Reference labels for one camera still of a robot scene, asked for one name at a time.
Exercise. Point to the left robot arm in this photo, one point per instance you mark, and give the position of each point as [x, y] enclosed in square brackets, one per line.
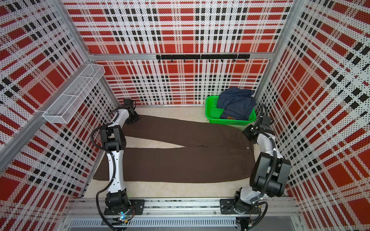
[110, 139]

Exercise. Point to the brown trousers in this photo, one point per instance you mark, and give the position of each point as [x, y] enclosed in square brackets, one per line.
[204, 152]

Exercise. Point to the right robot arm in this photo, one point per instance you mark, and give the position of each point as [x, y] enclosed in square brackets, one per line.
[271, 170]

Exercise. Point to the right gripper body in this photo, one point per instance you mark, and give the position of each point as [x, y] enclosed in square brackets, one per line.
[249, 132]

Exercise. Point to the aluminium front rail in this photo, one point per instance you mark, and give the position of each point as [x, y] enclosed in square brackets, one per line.
[182, 207]

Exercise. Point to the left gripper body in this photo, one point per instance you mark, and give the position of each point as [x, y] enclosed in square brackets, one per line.
[132, 117]

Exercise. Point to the white wire mesh shelf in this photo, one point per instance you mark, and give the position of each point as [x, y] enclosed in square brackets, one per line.
[66, 105]

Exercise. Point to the blue denim jeans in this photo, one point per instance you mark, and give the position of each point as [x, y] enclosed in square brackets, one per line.
[236, 103]

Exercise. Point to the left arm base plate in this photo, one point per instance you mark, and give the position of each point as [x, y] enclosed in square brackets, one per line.
[136, 206]

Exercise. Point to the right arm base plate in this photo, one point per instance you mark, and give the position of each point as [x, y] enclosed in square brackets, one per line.
[230, 206]

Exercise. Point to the green plastic basket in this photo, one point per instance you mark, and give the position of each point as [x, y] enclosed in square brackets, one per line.
[213, 114]

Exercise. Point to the black hook rail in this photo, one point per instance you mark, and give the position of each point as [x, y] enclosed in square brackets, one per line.
[203, 57]

